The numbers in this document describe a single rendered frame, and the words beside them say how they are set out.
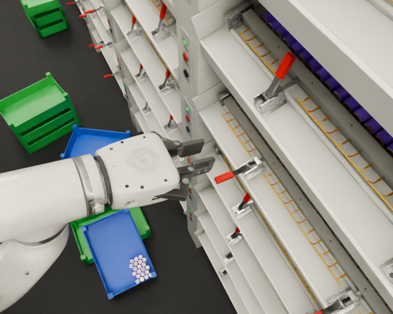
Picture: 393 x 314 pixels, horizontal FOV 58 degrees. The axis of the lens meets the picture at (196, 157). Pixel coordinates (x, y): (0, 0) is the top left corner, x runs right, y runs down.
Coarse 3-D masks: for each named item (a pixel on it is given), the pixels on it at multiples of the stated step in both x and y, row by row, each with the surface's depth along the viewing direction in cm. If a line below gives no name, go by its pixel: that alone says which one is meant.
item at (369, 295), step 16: (240, 112) 71; (256, 144) 67; (272, 160) 65; (288, 176) 63; (288, 192) 62; (304, 208) 60; (320, 224) 58; (320, 240) 58; (336, 240) 56; (320, 256) 57; (336, 256) 55; (352, 272) 54; (368, 288) 52; (368, 304) 52; (384, 304) 51
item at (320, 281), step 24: (216, 96) 74; (216, 120) 74; (240, 144) 70; (264, 168) 67; (264, 192) 65; (264, 216) 65; (288, 216) 62; (288, 240) 60; (312, 240) 59; (312, 264) 58; (312, 288) 57; (336, 288) 56
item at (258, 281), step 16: (208, 192) 107; (208, 208) 105; (224, 208) 104; (224, 224) 102; (240, 240) 99; (240, 256) 97; (256, 272) 94; (256, 288) 92; (272, 288) 92; (272, 304) 90
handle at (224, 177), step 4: (240, 168) 65; (244, 168) 65; (248, 168) 65; (228, 172) 64; (232, 172) 65; (236, 172) 65; (240, 172) 65; (244, 172) 65; (216, 176) 64; (220, 176) 64; (224, 176) 64; (228, 176) 64; (232, 176) 64; (216, 180) 63; (220, 180) 63; (224, 180) 64
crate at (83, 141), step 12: (72, 132) 181; (84, 132) 185; (96, 132) 183; (108, 132) 182; (120, 132) 181; (72, 144) 182; (84, 144) 183; (96, 144) 183; (108, 144) 183; (60, 156) 170; (72, 156) 179
